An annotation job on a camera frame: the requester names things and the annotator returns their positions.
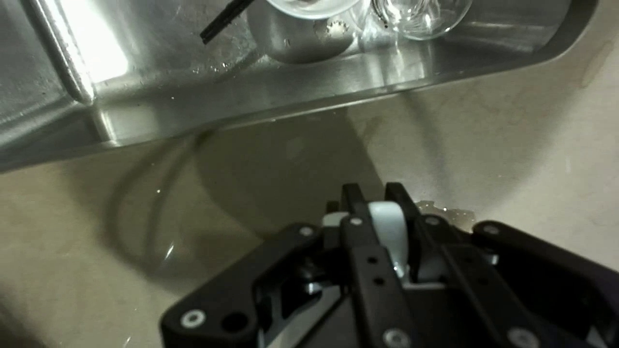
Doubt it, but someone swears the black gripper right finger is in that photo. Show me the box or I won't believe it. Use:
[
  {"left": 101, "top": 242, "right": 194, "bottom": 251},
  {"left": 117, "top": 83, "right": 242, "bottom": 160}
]
[{"left": 384, "top": 180, "right": 619, "bottom": 348}]

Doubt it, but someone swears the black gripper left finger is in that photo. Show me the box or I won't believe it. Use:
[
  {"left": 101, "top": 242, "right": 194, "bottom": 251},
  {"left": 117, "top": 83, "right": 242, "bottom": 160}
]
[{"left": 161, "top": 182, "right": 414, "bottom": 348}]

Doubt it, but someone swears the white ceramic mug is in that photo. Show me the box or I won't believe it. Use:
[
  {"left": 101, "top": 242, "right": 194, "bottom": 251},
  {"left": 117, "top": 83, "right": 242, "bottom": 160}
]
[{"left": 267, "top": 199, "right": 413, "bottom": 348}]

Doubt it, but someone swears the stainless steel sink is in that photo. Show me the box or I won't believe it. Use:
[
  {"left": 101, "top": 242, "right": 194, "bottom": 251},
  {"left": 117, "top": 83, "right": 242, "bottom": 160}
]
[{"left": 0, "top": 0, "right": 604, "bottom": 176}]

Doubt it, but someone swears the clear drinking glass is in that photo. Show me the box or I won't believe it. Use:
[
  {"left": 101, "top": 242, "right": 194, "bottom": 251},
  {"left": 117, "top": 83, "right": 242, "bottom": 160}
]
[{"left": 368, "top": 0, "right": 476, "bottom": 42}]

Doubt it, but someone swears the black utensil handle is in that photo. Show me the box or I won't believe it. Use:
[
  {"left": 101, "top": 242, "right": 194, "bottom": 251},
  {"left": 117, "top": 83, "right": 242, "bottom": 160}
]
[{"left": 198, "top": 0, "right": 260, "bottom": 46}]

